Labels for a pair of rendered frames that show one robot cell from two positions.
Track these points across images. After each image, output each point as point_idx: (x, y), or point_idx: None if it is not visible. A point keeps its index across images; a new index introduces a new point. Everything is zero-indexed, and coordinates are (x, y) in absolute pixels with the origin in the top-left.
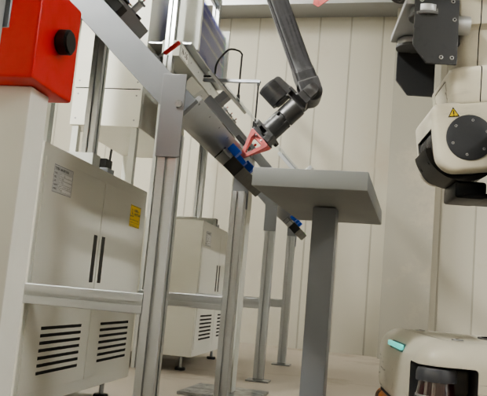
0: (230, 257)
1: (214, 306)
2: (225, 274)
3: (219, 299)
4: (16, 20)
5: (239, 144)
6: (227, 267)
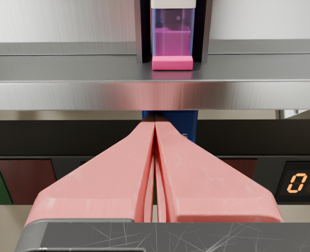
0: None
1: (277, 110)
2: (303, 114)
3: (282, 115)
4: None
5: (49, 110)
6: None
